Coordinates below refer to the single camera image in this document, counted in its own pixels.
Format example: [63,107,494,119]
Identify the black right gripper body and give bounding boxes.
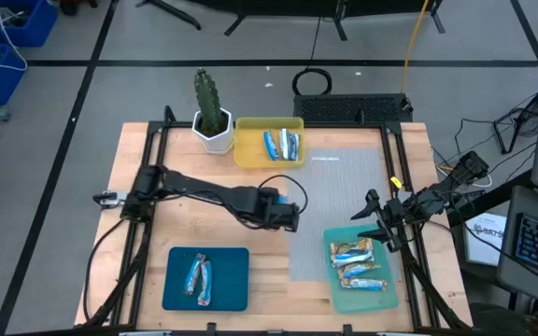
[378,195,419,254]

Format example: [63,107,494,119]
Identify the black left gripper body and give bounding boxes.
[262,186,301,230]

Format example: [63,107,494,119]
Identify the dark blue plastic bin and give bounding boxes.
[162,245,250,313]

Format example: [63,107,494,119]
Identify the grey woven mat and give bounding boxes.
[287,147,404,284]

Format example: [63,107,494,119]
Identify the yellow translucent plastic bin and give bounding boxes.
[234,116,306,169]

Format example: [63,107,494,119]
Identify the teal translucent plastic bin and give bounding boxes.
[323,225,400,314]

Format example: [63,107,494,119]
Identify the white hexagonal plant pot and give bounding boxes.
[191,107,235,156]

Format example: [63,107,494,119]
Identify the white paper sheet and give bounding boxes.
[463,212,508,267]

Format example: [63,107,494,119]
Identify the black perforated computer case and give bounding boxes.
[293,92,414,125]

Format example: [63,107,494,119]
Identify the green cactus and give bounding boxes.
[193,68,223,133]

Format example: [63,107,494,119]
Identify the grey desk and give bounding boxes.
[496,184,538,309]

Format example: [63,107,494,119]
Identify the grey base connector plug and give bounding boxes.
[92,189,129,210]

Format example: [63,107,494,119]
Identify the black partition screen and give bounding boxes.
[189,0,446,42]

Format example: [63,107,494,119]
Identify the black stand leg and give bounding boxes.
[135,0,203,32]

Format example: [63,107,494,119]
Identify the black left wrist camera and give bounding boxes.
[276,209,301,233]

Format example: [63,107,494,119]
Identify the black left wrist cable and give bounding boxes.
[257,175,309,216]

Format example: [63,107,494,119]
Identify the black coiled cable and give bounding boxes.
[291,67,333,97]

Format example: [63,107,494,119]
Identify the black wire floor fan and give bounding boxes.
[492,88,538,155]

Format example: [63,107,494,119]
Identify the yellow hanging cable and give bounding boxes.
[400,0,432,94]

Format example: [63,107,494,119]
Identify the black left base cable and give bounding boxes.
[81,217,130,323]

